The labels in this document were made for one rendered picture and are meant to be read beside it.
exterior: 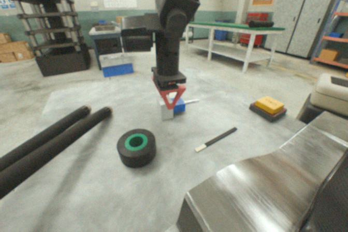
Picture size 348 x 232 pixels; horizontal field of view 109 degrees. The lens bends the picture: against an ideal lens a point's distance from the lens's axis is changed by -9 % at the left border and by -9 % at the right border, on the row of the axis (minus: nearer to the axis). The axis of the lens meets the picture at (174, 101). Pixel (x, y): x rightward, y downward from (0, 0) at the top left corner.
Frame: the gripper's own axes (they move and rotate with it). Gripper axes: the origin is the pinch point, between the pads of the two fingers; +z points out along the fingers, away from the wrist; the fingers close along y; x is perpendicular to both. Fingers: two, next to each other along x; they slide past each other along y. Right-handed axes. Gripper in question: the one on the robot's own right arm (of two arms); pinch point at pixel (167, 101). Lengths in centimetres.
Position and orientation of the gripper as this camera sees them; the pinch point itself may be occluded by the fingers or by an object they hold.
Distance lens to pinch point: 40.5
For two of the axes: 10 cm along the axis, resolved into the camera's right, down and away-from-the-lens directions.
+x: 9.4, -1.7, 3.1
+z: -0.2, 8.4, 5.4
